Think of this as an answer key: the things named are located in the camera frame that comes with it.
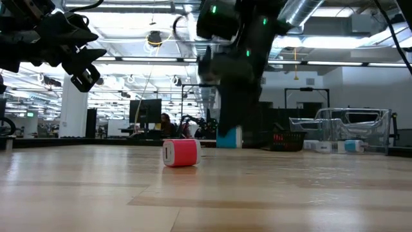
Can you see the black mesh basket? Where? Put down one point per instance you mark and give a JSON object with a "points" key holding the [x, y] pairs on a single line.
{"points": [[289, 145]]}

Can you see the red USB charger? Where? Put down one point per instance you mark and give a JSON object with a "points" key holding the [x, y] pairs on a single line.
{"points": [[278, 138]]}

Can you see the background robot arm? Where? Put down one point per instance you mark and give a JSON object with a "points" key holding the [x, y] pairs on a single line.
{"points": [[190, 124]]}

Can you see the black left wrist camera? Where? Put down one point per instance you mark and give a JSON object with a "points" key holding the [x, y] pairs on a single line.
{"points": [[29, 8]]}

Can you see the black tall cabinet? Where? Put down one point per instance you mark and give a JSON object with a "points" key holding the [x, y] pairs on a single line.
{"points": [[91, 124]]}

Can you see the pink white USB charger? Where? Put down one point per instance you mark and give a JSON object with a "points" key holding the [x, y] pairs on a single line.
{"points": [[181, 153]]}

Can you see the black station frame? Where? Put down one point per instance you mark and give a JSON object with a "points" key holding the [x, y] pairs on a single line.
{"points": [[305, 89]]}

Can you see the white pillar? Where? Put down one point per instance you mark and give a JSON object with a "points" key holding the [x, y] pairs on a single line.
{"points": [[74, 119]]}

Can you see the blue white USB charger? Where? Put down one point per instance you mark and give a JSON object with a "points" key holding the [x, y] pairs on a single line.
{"points": [[352, 146], [227, 140]]}

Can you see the overhead light bar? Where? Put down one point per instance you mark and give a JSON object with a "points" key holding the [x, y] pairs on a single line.
{"points": [[145, 59]]}

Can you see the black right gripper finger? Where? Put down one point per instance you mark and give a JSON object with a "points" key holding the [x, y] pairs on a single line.
{"points": [[230, 109], [251, 106]]}

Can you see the black monitor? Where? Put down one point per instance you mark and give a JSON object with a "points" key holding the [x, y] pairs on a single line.
{"points": [[145, 111]]}

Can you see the silver ventilation duct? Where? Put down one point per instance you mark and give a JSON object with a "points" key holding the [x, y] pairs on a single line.
{"points": [[302, 9], [193, 32]]}

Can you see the black round loop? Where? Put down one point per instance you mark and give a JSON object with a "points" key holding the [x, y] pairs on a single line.
{"points": [[14, 124]]}

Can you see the black ceiling device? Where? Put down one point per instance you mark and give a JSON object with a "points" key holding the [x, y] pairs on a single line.
{"points": [[154, 38]]}

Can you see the black table border rail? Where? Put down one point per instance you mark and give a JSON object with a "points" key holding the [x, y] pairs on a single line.
{"points": [[64, 141], [400, 152]]}

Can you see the black partition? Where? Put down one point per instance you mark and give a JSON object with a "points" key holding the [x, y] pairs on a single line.
{"points": [[273, 119]]}

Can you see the clear plastic bin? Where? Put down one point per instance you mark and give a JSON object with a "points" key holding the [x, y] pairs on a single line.
{"points": [[370, 129]]}

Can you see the white black USB charger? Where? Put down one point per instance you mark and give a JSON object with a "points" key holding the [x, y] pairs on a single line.
{"points": [[323, 147]]}

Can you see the person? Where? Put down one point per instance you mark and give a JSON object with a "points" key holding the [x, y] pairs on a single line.
{"points": [[166, 125]]}

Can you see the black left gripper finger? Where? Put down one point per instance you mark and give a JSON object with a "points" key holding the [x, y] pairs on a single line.
{"points": [[71, 29], [85, 67]]}

